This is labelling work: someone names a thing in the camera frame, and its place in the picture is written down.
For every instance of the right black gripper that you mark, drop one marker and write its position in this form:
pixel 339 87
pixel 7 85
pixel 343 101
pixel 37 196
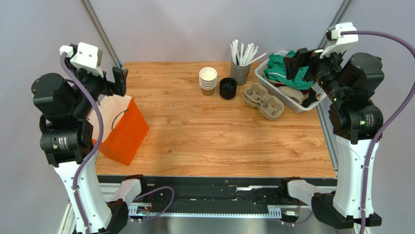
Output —
pixel 306 65

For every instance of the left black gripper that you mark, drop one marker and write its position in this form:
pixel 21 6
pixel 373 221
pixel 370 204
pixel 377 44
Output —
pixel 119 76

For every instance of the orange paper bag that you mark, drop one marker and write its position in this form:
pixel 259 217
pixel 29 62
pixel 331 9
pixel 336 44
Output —
pixel 124 128

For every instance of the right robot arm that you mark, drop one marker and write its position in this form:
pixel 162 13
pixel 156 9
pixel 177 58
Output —
pixel 356 121

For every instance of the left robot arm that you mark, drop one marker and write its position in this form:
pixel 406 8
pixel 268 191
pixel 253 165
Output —
pixel 67 142

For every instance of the green cloth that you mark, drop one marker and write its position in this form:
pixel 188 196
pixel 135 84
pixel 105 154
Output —
pixel 276 71

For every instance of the white plastic basket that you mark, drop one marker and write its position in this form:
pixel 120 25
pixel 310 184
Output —
pixel 312 96

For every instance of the white wrapped straws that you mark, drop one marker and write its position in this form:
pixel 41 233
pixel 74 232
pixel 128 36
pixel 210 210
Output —
pixel 243 55

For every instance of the grey straw holder cup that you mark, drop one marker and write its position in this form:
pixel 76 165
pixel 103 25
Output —
pixel 239 73

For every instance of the black lid stack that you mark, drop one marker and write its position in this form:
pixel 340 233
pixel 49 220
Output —
pixel 228 88

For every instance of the paper cup stack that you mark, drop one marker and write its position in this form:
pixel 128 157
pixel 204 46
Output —
pixel 208 81

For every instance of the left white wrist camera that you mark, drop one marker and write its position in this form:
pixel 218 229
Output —
pixel 87 57

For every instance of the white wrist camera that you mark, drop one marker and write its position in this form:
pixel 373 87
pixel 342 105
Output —
pixel 339 43
pixel 87 57

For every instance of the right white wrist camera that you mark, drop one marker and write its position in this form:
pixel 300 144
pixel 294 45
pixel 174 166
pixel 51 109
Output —
pixel 339 43

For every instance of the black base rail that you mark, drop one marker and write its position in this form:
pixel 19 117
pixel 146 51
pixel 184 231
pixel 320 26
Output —
pixel 188 196

